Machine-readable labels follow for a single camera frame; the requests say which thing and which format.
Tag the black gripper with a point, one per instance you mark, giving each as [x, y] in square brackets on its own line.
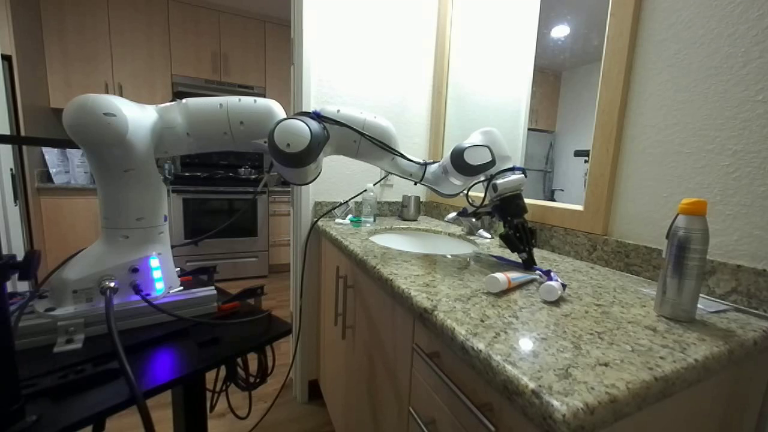
[511, 214]

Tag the chrome sink faucet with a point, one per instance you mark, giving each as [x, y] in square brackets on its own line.
[457, 218]

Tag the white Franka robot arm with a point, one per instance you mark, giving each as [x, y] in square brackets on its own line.
[127, 159]

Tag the clear plastic bottle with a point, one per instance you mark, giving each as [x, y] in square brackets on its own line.
[369, 207]

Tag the silver bottle orange cap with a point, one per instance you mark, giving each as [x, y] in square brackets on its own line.
[681, 266]

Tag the orange black clamp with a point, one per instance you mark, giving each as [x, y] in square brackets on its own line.
[236, 303]

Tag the white sink basin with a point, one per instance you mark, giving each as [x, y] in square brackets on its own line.
[422, 244]

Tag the light wood vanity cabinet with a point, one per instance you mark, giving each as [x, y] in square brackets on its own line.
[362, 345]

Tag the purple and white tube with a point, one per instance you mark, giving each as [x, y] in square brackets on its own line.
[552, 290]

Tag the blue toothbrush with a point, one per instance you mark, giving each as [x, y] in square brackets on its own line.
[500, 260]

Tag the metal cup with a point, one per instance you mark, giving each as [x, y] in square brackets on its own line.
[410, 207]

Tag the light wood kitchen cabinets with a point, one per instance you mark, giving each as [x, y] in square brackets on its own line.
[104, 48]

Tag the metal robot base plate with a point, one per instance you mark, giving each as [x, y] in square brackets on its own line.
[121, 316]

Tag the wood framed wall mirror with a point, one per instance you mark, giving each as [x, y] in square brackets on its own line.
[600, 122]

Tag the stainless steel oven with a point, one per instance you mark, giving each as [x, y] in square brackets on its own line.
[216, 228]

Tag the white toothpaste tube orange band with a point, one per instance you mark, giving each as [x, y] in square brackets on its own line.
[510, 281]

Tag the black robot table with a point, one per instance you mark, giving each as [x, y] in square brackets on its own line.
[159, 360]

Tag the steel range hood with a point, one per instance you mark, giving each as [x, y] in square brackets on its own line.
[216, 88]

